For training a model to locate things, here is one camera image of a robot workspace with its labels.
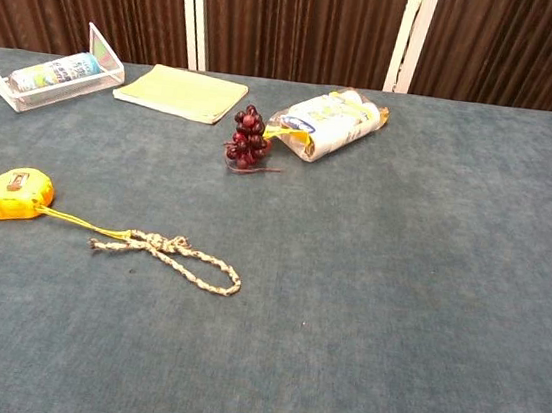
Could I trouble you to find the braided beige rope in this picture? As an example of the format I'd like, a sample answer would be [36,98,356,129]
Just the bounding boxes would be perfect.
[27,204,249,299]

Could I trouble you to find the yellow tape measure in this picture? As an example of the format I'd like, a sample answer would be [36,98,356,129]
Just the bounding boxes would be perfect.
[0,164,59,229]

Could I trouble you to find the dark red grape bunch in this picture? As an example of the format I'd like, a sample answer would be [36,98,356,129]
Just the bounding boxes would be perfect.
[220,101,290,179]

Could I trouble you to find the plastic bag of rolls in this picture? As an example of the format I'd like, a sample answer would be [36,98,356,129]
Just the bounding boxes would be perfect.
[260,78,393,172]

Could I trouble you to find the pale yellow notepad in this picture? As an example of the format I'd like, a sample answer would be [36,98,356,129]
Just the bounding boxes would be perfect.
[109,58,252,130]

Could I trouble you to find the brown pleated curtain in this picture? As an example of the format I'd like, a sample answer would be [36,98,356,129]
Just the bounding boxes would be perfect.
[0,0,552,117]

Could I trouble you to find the printed drink can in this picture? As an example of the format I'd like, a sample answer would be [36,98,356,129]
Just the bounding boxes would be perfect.
[6,43,105,104]

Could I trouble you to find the white screen frame post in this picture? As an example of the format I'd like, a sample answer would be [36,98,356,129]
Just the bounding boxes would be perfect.
[382,0,442,98]
[166,0,217,73]

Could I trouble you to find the white wire mesh basket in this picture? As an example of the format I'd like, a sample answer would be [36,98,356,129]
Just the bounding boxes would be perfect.
[0,10,133,126]

